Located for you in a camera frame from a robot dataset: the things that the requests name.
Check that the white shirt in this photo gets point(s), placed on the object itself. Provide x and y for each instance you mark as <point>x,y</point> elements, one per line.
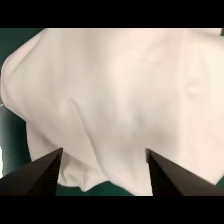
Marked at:
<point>116,100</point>

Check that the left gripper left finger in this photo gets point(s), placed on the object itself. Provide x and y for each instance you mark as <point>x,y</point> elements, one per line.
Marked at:
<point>40,178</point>

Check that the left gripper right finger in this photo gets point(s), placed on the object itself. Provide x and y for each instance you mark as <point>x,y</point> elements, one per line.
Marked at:
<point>170,180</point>

